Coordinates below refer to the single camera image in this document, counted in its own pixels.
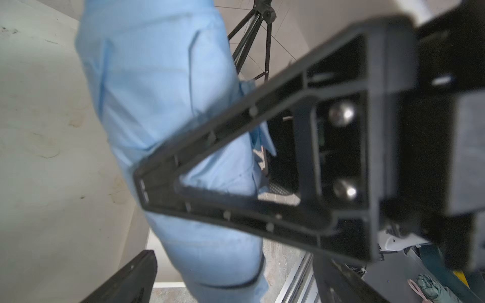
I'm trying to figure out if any white drawer cabinet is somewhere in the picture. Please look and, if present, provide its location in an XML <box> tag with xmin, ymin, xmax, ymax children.
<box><xmin>1</xmin><ymin>1</ymin><xmax>148</xmax><ymax>302</ymax></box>

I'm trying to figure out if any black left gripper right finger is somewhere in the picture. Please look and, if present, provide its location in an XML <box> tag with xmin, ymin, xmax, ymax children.
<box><xmin>313</xmin><ymin>255</ymin><xmax>389</xmax><ymax>303</ymax></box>

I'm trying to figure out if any green umbrella in background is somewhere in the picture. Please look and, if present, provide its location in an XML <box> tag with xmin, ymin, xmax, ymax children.
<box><xmin>415</xmin><ymin>275</ymin><xmax>462</xmax><ymax>303</ymax></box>

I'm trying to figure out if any black music stand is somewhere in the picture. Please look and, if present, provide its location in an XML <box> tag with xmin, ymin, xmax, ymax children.
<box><xmin>227</xmin><ymin>0</ymin><xmax>277</xmax><ymax>81</ymax></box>

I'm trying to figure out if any pink umbrella in background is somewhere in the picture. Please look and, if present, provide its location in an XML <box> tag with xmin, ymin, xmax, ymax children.
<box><xmin>407</xmin><ymin>279</ymin><xmax>431</xmax><ymax>303</ymax></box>

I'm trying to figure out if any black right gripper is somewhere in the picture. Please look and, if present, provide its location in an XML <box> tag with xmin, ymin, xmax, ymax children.
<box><xmin>381</xmin><ymin>1</ymin><xmax>484</xmax><ymax>271</ymax></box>

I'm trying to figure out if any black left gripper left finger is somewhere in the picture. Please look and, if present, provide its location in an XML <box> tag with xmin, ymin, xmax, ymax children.
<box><xmin>82</xmin><ymin>250</ymin><xmax>158</xmax><ymax>303</ymax></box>

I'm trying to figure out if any aluminium rail base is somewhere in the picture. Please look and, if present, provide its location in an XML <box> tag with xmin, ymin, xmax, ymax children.
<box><xmin>275</xmin><ymin>252</ymin><xmax>321</xmax><ymax>303</ymax></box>

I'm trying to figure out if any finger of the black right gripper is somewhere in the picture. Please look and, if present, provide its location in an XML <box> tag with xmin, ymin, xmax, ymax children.
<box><xmin>133</xmin><ymin>15</ymin><xmax>417</xmax><ymax>263</ymax></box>

